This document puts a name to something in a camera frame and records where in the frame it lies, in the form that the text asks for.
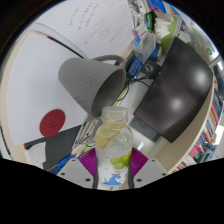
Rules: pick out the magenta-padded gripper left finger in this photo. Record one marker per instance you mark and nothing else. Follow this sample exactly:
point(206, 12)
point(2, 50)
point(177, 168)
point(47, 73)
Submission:
point(87, 163)

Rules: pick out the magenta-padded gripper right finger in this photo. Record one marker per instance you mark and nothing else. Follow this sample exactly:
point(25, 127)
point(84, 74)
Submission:
point(140, 163)

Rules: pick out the clear plastic water bottle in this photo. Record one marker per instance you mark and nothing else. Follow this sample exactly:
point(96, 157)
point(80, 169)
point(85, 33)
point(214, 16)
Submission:
point(113, 156)

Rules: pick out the grey metal laptop stand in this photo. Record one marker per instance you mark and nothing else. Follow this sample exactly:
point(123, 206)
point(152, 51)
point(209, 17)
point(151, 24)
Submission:
point(86, 131)

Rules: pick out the flat round red coaster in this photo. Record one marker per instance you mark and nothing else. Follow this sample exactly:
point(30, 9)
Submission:
point(52, 123)

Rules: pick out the black computer monitor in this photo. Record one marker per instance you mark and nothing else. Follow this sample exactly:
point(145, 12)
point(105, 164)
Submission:
point(176, 93)

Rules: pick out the grey ribbed cup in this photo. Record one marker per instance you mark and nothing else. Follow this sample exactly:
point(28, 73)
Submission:
point(86, 80)

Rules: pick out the blue electronic board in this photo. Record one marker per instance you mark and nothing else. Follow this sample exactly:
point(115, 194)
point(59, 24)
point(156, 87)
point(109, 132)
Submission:
point(135, 67)

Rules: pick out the blank white paper sheet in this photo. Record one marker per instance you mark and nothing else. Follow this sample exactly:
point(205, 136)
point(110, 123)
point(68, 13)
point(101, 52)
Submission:
point(33, 80)

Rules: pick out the clear plastic box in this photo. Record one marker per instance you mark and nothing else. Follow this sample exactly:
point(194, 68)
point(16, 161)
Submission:
point(146, 46)

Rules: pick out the white paper with handwriting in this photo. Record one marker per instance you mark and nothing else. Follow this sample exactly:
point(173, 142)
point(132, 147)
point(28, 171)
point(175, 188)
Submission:
point(93, 23)

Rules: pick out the white tissue pack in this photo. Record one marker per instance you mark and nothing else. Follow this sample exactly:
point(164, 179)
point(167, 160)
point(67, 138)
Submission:
point(165, 25)

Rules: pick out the blue and white tissue box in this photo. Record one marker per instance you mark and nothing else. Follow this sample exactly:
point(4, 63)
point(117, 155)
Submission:
point(156, 5)

